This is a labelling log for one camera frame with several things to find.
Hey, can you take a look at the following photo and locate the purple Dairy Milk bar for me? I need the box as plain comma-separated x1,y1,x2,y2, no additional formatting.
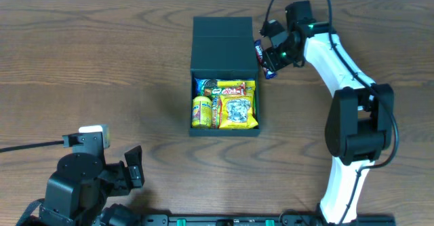
254,39,277,79

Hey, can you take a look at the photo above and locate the red KitKat bar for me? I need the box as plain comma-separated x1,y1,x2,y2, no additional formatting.
203,82,245,97

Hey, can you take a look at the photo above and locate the black gift box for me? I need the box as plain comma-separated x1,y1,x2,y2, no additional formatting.
190,16,261,122

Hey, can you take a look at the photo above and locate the yellow Hacks candy bag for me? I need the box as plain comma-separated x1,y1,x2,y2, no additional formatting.
217,79,258,130

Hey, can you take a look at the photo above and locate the yellow Mentos bottle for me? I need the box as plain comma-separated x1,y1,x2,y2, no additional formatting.
192,96,212,128

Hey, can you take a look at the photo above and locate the Haribo gummy candy bag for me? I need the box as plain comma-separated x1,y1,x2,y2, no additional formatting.
207,95,222,129

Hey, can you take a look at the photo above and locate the blue Oreo cookie pack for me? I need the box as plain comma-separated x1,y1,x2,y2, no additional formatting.
195,78,218,96

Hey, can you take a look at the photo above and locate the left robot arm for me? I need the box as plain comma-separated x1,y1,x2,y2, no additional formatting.
17,146,144,225

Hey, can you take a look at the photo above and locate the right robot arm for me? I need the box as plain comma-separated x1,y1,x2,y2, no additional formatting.
260,1,396,225

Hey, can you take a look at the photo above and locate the right black cable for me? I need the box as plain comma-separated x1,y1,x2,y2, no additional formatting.
262,0,400,225

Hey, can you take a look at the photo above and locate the black cable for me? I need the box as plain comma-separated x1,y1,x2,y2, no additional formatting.
0,140,65,154
262,0,400,225

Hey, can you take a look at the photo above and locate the left black cable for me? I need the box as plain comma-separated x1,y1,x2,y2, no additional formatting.
0,140,65,154

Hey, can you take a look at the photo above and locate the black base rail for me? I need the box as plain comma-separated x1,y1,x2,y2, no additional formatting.
96,204,396,226

